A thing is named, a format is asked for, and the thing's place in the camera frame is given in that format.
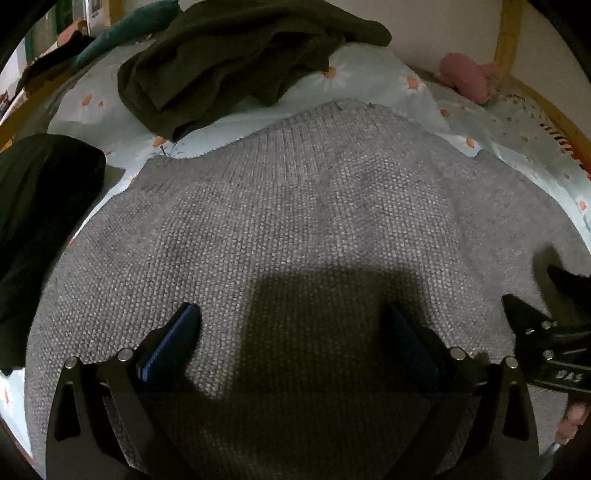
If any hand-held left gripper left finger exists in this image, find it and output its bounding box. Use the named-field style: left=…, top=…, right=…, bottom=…
left=45, top=302, right=202, bottom=480

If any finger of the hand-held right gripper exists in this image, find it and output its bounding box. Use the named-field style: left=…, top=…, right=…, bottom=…
left=501, top=292, right=557, bottom=370
left=547, top=265, right=591, bottom=319

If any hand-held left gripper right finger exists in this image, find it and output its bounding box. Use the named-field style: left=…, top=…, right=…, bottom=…
left=384, top=304, right=541, bottom=480

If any grey cable knit sweater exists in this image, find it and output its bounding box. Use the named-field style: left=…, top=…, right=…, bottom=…
left=24, top=99, right=591, bottom=476

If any person's right hand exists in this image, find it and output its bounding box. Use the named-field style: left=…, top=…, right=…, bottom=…
left=555, top=400, right=591, bottom=446

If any cartoon printed blanket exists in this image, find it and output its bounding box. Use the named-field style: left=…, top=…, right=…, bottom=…
left=503, top=95, right=591, bottom=172

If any black jacket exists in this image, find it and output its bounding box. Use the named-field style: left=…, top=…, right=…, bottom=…
left=0, top=133, right=108, bottom=376

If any pink plush toy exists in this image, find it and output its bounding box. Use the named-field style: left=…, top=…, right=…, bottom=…
left=436, top=52, right=503, bottom=106

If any light blue floral bedsheet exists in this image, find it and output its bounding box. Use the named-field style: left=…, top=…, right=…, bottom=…
left=0, top=41, right=591, bottom=462

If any dark green garment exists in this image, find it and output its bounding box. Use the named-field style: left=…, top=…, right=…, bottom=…
left=117, top=0, right=393, bottom=143

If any cluttered wooden desk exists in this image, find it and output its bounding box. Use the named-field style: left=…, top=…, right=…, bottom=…
left=0, top=0, right=112, bottom=116

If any teal plush pillow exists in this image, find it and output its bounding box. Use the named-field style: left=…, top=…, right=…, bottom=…
left=75, top=0, right=182, bottom=66

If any wooden bed frame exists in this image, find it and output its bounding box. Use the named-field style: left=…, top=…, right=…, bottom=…
left=0, top=0, right=591, bottom=177

